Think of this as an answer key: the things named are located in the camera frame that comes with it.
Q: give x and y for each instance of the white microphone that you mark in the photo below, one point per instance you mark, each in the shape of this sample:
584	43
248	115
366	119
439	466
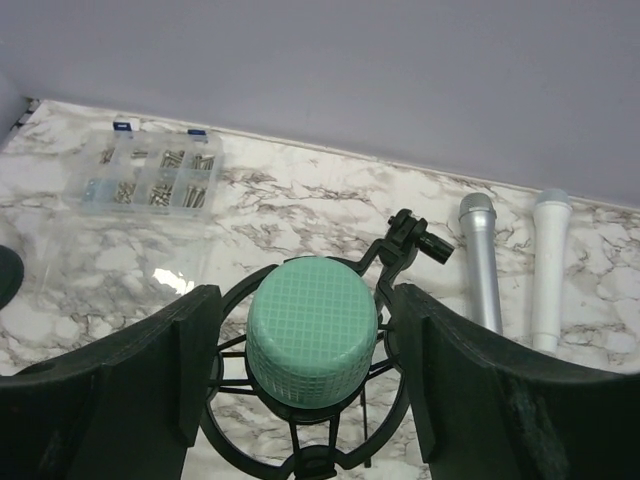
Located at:
551	216

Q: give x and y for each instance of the clear plastic screw box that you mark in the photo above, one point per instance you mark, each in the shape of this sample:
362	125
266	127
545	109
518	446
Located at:
131	234

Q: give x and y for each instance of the black tripod shock mount stand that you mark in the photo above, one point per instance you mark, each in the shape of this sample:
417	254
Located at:
314	433

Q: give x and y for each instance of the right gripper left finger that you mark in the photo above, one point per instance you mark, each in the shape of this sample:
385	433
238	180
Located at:
126	406

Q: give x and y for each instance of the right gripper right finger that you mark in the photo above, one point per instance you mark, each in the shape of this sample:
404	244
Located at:
486	407

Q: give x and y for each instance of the black tall shock mount stand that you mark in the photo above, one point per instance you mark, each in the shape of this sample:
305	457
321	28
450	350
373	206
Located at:
11	274

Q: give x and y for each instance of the grey metal microphone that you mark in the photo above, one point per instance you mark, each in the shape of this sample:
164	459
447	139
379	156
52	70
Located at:
477	218

